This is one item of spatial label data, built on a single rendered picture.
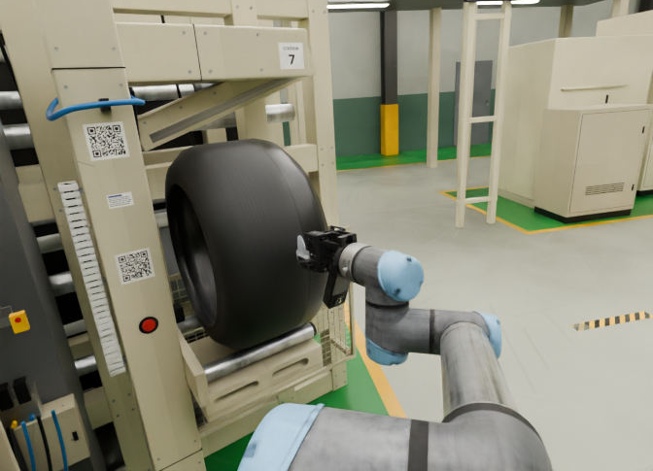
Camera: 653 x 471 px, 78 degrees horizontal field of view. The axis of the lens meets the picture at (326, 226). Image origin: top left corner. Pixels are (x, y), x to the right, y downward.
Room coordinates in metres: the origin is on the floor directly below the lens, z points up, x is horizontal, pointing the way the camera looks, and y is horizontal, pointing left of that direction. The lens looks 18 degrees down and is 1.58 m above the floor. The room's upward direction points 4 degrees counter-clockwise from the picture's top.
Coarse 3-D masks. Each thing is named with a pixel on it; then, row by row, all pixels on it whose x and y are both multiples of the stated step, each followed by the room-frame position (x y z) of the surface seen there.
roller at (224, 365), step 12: (312, 324) 1.06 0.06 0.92; (288, 336) 1.01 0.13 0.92; (300, 336) 1.02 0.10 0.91; (312, 336) 1.04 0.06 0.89; (252, 348) 0.96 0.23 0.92; (264, 348) 0.96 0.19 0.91; (276, 348) 0.98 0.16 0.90; (216, 360) 0.91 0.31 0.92; (228, 360) 0.91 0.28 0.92; (240, 360) 0.92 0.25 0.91; (252, 360) 0.94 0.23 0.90; (216, 372) 0.88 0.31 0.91; (228, 372) 0.90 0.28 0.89
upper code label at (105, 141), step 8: (88, 128) 0.86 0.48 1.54; (96, 128) 0.87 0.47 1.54; (104, 128) 0.88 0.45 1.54; (112, 128) 0.89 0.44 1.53; (120, 128) 0.90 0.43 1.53; (88, 136) 0.86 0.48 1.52; (96, 136) 0.87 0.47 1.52; (104, 136) 0.88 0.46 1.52; (112, 136) 0.89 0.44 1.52; (120, 136) 0.89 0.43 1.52; (88, 144) 0.86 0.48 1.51; (96, 144) 0.87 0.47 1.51; (104, 144) 0.88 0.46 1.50; (112, 144) 0.88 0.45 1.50; (120, 144) 0.89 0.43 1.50; (96, 152) 0.87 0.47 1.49; (104, 152) 0.87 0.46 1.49; (112, 152) 0.88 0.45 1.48; (120, 152) 0.89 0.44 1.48; (128, 152) 0.90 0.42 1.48
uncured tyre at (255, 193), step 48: (240, 144) 1.08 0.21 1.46; (192, 192) 0.93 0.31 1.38; (240, 192) 0.90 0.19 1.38; (288, 192) 0.95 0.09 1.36; (192, 240) 1.30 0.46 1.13; (240, 240) 0.84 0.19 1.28; (288, 240) 0.88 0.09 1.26; (192, 288) 1.14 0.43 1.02; (240, 288) 0.82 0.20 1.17; (288, 288) 0.87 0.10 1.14; (240, 336) 0.86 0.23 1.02
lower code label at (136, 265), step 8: (120, 256) 0.87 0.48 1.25; (128, 256) 0.87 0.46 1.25; (136, 256) 0.88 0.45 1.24; (144, 256) 0.89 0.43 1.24; (120, 264) 0.86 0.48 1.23; (128, 264) 0.87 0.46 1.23; (136, 264) 0.88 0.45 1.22; (144, 264) 0.89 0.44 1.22; (152, 264) 0.90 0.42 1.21; (120, 272) 0.86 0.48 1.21; (128, 272) 0.87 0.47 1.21; (136, 272) 0.88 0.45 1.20; (144, 272) 0.89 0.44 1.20; (152, 272) 0.90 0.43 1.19; (120, 280) 0.86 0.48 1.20; (128, 280) 0.87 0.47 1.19; (136, 280) 0.88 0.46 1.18
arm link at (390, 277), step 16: (368, 256) 0.63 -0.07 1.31; (384, 256) 0.61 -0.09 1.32; (400, 256) 0.60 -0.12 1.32; (352, 272) 0.65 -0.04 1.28; (368, 272) 0.61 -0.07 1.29; (384, 272) 0.58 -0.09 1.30; (400, 272) 0.57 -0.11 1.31; (416, 272) 0.59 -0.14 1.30; (368, 288) 0.61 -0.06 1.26; (384, 288) 0.58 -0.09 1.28; (400, 288) 0.57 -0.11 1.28; (416, 288) 0.59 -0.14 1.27; (384, 304) 0.58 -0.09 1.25
